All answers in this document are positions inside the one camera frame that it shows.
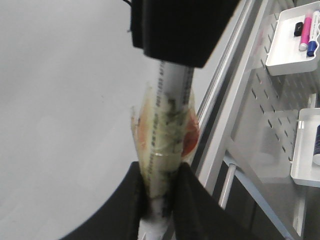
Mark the pink marker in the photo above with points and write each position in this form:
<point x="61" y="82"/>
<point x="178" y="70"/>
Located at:
<point x="305" y="34"/>

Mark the blue capped marker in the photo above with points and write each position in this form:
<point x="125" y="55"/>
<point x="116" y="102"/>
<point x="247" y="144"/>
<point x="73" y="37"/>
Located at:
<point x="313" y="34"/>

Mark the white stand frame crossbar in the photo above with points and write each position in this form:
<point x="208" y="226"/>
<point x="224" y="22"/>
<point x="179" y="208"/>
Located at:
<point x="282" y="202"/>

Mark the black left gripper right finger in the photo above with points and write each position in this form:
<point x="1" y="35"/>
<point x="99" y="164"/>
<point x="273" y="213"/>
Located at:
<point x="197" y="216"/>

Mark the white lower accessory tray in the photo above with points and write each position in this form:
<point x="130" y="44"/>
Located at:
<point x="303" y="170"/>

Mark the white round stand rod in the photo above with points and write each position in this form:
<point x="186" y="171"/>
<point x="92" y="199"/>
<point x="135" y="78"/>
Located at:
<point x="227" y="185"/>

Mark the white upper accessory tray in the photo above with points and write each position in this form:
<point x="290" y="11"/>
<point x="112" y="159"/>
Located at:
<point x="284" y="57"/>

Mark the small black cap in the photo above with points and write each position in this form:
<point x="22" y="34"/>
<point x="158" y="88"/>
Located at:
<point x="298" y="29"/>

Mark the white black whiteboard marker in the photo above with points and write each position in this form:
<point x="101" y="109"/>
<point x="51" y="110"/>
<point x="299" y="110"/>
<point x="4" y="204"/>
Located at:
<point x="158" y="132"/>

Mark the white accessory tray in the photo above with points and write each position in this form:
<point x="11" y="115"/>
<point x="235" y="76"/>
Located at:
<point x="303" y="170"/>
<point x="284" y="57"/>

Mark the dark blue eraser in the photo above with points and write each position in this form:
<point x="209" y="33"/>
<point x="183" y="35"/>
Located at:
<point x="316" y="151"/>

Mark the white pegboard panel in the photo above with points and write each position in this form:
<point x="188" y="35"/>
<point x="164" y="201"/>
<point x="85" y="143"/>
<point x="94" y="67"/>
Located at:
<point x="266" y="126"/>

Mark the orange round magnet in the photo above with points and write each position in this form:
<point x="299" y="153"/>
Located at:
<point x="191" y="136"/>

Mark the white whiteboard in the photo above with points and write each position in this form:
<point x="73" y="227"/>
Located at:
<point x="69" y="82"/>

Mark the black camera housing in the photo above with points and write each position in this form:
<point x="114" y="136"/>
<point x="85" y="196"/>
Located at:
<point x="183" y="32"/>

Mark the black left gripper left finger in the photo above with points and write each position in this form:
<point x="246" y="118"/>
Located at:
<point x="119" y="217"/>

